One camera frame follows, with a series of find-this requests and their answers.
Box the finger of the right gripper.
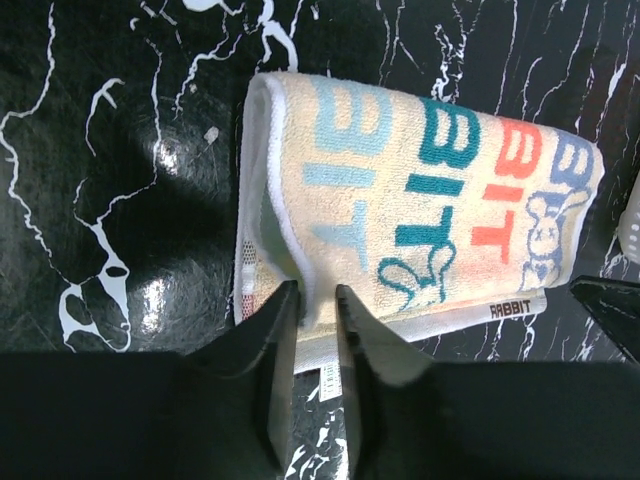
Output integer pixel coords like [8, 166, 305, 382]
[570, 277, 640, 363]

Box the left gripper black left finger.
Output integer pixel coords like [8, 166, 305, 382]
[1, 281, 300, 479]

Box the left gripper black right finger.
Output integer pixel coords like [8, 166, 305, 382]
[335, 285, 639, 479]

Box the colourful rabbit text towel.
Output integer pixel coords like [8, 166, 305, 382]
[233, 72, 605, 373]

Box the white perforated plastic basket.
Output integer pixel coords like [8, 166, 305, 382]
[617, 176, 640, 265]

